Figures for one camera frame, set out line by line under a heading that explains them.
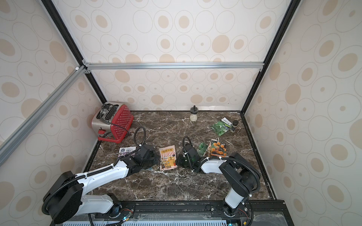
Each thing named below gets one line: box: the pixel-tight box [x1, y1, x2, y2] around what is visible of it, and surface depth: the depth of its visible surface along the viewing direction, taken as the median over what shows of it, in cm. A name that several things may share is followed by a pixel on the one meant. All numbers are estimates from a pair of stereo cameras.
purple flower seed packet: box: [118, 146, 137, 157], surface depth 97 cm
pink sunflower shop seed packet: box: [159, 145, 178, 171], surface depth 94 cm
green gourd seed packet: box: [196, 142, 209, 158], surface depth 99 cm
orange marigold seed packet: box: [202, 138, 227, 158], surface depth 99 cm
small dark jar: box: [230, 119, 239, 133], surface depth 105 cm
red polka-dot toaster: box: [91, 101, 134, 144], surface depth 96 cm
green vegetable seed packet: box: [210, 116, 233, 137], surface depth 112 cm
